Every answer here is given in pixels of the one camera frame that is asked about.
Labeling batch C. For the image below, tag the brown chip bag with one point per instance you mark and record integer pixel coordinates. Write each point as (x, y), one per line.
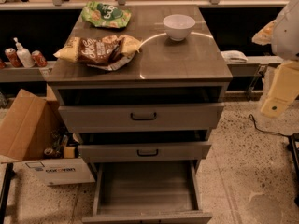
(109, 53)

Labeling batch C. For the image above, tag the green chip bag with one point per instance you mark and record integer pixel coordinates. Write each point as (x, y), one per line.
(105, 15)

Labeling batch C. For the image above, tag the white bowl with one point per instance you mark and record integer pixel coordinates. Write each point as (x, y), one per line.
(178, 26)

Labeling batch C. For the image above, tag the red soda can right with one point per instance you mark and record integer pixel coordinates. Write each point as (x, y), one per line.
(39, 58)

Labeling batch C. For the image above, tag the middle drawer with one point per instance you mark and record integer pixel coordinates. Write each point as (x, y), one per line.
(180, 151)

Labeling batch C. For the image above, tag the grey drawer cabinet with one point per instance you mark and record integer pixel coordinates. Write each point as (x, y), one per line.
(163, 72)

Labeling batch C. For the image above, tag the cardboard box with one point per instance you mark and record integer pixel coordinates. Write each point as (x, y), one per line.
(32, 134)

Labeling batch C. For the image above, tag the white folded cloth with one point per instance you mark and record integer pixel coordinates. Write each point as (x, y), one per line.
(234, 56)

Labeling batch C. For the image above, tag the drawer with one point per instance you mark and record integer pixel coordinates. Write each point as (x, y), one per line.
(155, 192)
(180, 151)
(140, 118)

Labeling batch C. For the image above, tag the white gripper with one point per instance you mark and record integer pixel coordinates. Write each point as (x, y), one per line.
(287, 34)

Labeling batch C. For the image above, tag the white pump bottle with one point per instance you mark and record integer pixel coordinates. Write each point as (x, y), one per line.
(24, 55)

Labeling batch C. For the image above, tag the bottom drawer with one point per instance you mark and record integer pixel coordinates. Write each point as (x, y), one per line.
(155, 192)

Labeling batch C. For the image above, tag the red soda can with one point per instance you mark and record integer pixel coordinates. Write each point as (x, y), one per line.
(13, 57)
(39, 58)

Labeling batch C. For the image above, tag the red soda can left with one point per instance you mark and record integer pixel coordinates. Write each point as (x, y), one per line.
(13, 57)

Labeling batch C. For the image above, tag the top drawer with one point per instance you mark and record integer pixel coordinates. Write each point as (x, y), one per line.
(140, 118)

